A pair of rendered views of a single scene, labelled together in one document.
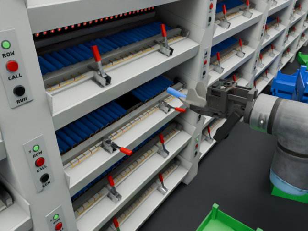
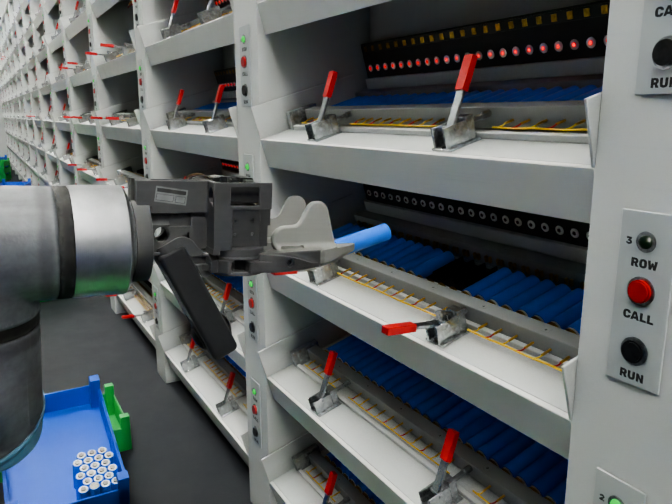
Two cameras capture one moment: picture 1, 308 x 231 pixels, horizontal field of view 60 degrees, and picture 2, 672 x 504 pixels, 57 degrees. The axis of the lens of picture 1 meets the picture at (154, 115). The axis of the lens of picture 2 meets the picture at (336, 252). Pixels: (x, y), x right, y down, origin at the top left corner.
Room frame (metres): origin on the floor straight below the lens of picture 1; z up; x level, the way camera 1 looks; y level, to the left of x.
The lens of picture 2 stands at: (0.93, -0.64, 0.72)
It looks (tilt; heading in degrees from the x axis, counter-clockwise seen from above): 13 degrees down; 114
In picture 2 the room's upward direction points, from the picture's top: straight up
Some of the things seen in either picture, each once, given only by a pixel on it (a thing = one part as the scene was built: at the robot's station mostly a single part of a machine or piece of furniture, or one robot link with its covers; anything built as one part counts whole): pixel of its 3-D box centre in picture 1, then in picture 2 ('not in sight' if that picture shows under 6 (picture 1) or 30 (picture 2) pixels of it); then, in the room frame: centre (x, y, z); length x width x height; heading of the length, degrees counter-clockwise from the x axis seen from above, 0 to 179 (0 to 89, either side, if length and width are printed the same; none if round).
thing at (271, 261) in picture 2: not in sight; (271, 258); (0.66, -0.17, 0.60); 0.09 x 0.05 x 0.02; 48
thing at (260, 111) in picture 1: (262, 113); (100, 239); (0.56, -0.26, 0.62); 0.10 x 0.05 x 0.09; 143
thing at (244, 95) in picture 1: (231, 101); (199, 228); (0.61, -0.20, 0.62); 0.12 x 0.08 x 0.09; 53
